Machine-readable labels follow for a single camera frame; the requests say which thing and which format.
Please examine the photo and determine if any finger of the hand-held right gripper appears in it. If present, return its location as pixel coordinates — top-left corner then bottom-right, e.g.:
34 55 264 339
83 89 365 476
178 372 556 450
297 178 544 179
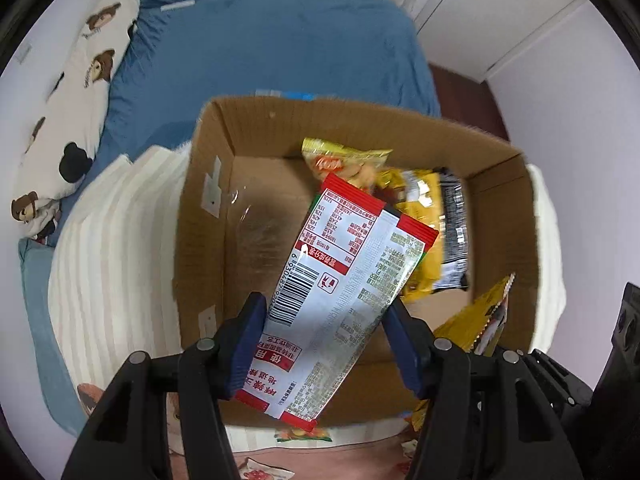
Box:
530 350 593 421

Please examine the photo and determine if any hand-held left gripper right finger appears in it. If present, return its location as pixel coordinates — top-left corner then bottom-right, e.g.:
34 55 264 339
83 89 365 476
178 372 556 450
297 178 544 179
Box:
382 302 583 480

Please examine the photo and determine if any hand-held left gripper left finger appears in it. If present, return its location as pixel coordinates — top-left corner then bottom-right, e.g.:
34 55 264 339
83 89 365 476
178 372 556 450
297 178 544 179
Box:
60 292 268 480

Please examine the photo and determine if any yellow zigzag-edged snack packet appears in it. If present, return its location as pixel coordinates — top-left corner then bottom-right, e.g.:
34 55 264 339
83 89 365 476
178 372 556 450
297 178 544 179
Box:
410 272 517 433

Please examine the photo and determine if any white red-edged snack packet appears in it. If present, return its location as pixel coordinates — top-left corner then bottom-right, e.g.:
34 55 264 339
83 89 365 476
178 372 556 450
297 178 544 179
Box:
235 172 441 433

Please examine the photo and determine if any cardboard box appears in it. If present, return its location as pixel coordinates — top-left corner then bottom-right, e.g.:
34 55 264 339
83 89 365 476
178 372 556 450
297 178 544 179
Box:
171 95 541 428

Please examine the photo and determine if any small green-orange snack packet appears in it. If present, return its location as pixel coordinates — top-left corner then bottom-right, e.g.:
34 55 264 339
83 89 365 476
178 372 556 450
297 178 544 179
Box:
275 425 333 443

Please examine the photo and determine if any black snack packet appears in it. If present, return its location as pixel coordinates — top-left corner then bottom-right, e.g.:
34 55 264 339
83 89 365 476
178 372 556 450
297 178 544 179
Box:
432 170 473 293

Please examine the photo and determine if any small white-red snack packet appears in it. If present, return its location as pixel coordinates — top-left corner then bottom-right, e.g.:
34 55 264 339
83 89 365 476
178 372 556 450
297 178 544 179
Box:
239 457 296 480

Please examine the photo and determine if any cream striped blanket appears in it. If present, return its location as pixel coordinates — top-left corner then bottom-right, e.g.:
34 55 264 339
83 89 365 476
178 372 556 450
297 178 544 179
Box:
47 145 568 421

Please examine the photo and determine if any yellow-green snack packet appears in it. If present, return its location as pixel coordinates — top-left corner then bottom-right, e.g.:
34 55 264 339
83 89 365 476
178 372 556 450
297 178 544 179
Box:
301 137 393 193

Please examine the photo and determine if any white bear-print pillow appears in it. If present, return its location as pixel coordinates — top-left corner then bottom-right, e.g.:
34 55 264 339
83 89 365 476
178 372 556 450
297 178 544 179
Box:
11 0 141 241

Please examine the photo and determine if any blue bed sheet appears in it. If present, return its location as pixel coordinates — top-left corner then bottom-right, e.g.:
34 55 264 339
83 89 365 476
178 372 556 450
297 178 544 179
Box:
50 0 441 246

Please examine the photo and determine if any white wardrobe door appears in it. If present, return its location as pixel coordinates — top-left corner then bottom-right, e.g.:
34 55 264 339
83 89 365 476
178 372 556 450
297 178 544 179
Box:
415 0 601 83

